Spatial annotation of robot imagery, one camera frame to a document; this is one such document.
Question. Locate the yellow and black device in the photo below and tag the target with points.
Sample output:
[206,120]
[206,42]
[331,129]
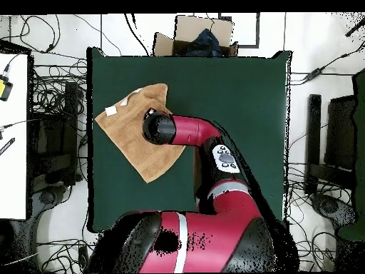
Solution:
[4,89]

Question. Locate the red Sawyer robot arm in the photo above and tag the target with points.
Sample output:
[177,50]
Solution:
[214,234]

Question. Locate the black equipment stand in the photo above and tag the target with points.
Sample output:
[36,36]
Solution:
[70,114]

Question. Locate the dark blue garment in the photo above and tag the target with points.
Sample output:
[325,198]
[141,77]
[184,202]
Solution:
[205,42]

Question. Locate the grey pedestal leg foot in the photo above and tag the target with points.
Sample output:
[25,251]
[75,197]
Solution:
[48,197]
[328,205]

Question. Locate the tan terry towel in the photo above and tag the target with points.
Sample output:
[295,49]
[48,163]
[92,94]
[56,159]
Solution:
[128,134]

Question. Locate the dark green fabric cover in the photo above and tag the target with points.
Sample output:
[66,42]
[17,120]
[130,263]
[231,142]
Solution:
[360,142]

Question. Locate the brown cardboard box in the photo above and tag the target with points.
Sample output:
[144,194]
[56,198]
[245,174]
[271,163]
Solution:
[191,28]

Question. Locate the white desk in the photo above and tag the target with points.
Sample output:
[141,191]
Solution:
[12,171]

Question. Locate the black power adapter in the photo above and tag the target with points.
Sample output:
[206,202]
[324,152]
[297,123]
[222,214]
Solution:
[313,73]

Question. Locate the dark green table cloth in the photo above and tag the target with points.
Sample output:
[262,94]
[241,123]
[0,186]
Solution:
[242,100]

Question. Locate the black upright bar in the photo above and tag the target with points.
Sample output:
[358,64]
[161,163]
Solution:
[313,128]

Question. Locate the black ruler strip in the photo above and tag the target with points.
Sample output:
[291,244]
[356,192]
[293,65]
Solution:
[7,146]

